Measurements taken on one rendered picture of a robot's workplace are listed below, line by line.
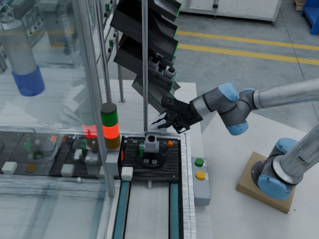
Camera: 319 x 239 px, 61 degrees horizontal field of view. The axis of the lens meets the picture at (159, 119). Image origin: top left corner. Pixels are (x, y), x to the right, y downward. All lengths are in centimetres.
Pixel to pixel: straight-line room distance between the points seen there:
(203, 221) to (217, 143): 46
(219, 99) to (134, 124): 68
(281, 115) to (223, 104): 227
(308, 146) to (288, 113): 233
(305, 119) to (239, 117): 232
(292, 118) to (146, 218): 239
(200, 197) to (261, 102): 44
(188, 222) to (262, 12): 448
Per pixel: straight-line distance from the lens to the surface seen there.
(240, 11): 516
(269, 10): 520
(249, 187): 129
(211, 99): 97
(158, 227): 111
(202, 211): 122
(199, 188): 116
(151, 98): 127
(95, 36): 247
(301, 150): 98
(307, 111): 341
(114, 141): 85
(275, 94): 104
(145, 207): 115
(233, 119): 99
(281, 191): 109
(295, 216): 134
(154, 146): 114
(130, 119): 156
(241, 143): 151
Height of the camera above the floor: 192
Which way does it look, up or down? 43 degrees down
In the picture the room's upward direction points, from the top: 2 degrees clockwise
